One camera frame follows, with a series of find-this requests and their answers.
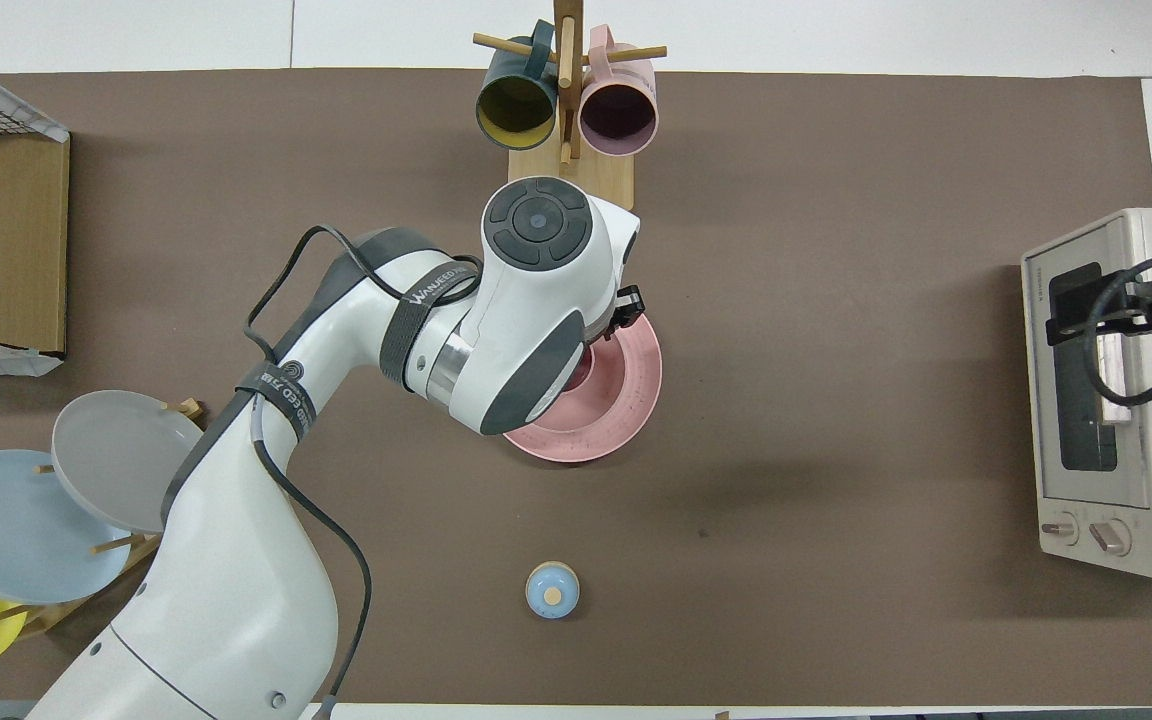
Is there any dark blue mug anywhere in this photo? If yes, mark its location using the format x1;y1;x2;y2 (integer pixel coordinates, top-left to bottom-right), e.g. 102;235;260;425
476;20;559;151

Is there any black wire basket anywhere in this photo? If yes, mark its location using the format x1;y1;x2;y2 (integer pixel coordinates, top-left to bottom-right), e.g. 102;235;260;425
0;85;72;143

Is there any brown table mat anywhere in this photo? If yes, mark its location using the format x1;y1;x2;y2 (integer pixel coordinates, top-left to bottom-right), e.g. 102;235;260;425
0;68;1152;706

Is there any pink plate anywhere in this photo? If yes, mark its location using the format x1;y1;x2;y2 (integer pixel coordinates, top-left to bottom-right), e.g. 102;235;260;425
503;310;664;464

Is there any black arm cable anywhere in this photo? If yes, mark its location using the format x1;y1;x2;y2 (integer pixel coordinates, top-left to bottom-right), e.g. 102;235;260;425
1084;252;1152;407
244;225;485;720

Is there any pink mug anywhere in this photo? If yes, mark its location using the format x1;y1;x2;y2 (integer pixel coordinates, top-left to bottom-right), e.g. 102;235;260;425
579;25;659;158

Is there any small blue call bell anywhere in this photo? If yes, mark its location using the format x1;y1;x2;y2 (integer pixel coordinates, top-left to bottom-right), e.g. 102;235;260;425
525;561;581;620

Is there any light blue plate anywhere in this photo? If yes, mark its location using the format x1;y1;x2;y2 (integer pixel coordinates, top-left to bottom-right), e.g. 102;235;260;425
0;450;133;604

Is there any grey plate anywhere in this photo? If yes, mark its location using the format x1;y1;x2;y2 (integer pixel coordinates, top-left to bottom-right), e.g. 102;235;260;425
52;390;205;534

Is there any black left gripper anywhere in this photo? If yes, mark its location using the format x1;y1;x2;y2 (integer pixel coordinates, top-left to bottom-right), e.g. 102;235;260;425
614;285;647;336

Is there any wooden mug tree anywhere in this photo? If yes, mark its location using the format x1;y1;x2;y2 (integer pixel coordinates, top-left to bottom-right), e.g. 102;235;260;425
473;0;668;211

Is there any white toaster oven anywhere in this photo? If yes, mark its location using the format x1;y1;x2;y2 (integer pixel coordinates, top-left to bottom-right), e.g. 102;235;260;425
1021;208;1152;579

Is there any wooden shelf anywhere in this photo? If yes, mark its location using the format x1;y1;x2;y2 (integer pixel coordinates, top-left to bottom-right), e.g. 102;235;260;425
0;78;70;357

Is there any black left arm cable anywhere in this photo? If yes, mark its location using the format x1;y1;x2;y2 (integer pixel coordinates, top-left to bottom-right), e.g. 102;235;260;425
244;225;485;720

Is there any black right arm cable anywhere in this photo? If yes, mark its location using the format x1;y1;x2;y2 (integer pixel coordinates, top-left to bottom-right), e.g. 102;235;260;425
1084;252;1152;407

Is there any pink bowl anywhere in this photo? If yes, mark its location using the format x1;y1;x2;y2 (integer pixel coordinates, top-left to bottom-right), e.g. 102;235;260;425
562;343;598;398

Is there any wooden plate rack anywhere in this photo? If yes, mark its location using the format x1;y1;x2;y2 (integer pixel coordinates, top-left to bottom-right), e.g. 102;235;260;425
0;397;205;641

